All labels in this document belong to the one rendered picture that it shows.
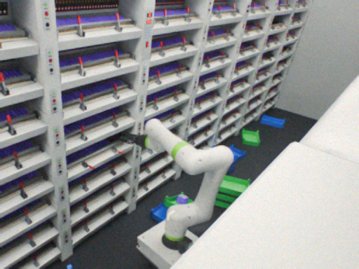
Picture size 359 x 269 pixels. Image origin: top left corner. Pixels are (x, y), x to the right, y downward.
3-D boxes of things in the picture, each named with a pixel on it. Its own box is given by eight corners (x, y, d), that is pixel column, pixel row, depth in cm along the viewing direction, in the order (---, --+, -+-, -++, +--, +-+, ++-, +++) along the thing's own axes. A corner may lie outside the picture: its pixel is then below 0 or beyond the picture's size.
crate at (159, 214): (192, 222, 250) (193, 215, 245) (179, 235, 237) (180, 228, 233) (163, 205, 266) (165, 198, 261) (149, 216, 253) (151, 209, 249)
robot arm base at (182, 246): (206, 251, 176) (208, 244, 172) (192, 265, 166) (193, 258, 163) (171, 228, 190) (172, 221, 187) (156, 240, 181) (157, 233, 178)
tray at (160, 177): (174, 174, 296) (179, 165, 286) (134, 202, 257) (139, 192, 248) (160, 162, 303) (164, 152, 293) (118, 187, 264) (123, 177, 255)
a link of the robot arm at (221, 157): (213, 223, 179) (242, 153, 146) (191, 230, 174) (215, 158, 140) (201, 209, 188) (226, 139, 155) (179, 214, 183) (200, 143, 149)
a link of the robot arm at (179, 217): (193, 237, 176) (198, 212, 166) (170, 244, 171) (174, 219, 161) (181, 223, 187) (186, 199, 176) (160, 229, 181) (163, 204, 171)
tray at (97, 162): (132, 149, 219) (135, 139, 212) (66, 183, 180) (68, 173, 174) (113, 133, 226) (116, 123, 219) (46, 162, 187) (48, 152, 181)
